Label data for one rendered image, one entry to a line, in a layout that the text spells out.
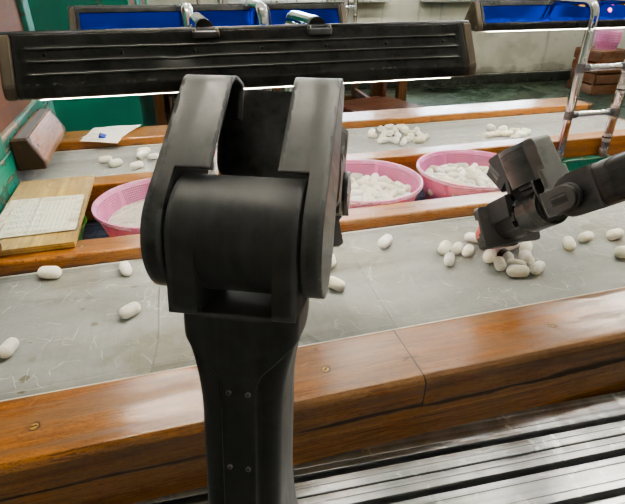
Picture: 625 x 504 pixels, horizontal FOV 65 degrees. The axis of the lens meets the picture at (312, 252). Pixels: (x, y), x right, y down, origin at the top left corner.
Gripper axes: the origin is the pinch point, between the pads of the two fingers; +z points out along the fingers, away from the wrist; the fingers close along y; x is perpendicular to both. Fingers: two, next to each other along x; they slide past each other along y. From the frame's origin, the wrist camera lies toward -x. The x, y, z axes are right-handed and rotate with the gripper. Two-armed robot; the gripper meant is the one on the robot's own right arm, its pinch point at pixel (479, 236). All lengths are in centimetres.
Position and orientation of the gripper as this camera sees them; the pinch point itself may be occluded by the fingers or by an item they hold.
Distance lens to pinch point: 93.6
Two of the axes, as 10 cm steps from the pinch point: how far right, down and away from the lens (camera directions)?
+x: 1.6, 9.7, -1.6
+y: -9.7, 1.2, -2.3
